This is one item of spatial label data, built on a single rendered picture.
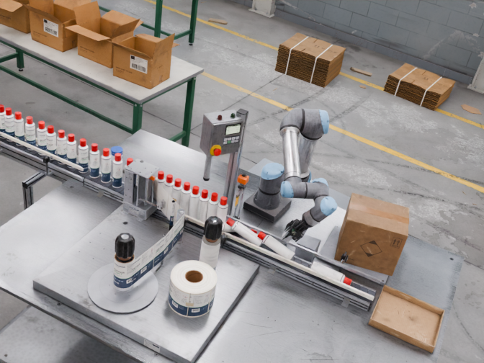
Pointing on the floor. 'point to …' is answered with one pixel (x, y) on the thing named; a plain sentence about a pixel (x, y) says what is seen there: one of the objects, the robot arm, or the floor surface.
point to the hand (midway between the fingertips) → (284, 237)
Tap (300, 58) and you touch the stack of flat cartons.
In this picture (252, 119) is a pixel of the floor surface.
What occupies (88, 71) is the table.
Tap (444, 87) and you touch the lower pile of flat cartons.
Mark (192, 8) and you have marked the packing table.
